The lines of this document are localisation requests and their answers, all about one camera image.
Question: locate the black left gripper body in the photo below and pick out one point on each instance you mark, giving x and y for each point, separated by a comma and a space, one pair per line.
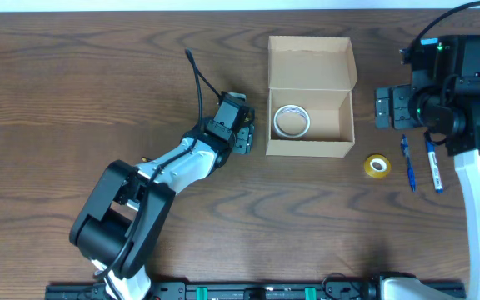
243, 137

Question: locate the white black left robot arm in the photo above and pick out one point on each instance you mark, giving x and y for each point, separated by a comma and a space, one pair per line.
118, 226

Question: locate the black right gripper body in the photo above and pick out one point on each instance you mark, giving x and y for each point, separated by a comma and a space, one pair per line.
396, 107

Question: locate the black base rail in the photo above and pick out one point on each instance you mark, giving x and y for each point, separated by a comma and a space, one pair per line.
334, 286

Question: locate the blue ballpoint pen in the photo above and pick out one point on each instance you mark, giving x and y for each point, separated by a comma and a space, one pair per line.
406, 154

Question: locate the white masking tape roll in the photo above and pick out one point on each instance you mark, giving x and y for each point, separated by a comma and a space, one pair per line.
291, 121

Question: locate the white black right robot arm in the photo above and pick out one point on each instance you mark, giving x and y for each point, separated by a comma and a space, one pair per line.
444, 98

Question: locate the yellow clear tape roll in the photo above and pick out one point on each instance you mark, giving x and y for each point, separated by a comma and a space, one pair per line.
377, 166

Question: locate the blue whiteboard marker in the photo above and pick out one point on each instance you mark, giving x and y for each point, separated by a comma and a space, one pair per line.
436, 176

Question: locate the open cardboard box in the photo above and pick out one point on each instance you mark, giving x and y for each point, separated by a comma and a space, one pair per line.
319, 75

